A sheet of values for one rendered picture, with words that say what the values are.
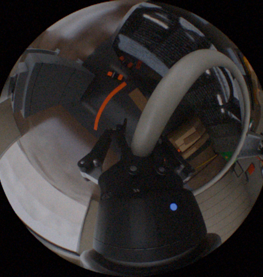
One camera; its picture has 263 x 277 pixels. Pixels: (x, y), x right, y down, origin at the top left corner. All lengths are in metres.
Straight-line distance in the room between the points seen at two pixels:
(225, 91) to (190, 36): 0.26
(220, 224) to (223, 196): 1.44
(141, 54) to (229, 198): 5.23
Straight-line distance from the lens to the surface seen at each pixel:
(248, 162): 3.20
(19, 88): 0.71
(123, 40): 0.50
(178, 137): 1.06
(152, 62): 0.44
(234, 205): 5.17
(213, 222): 5.07
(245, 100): 0.37
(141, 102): 0.88
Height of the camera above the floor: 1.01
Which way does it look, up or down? 61 degrees down
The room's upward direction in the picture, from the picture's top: 175 degrees counter-clockwise
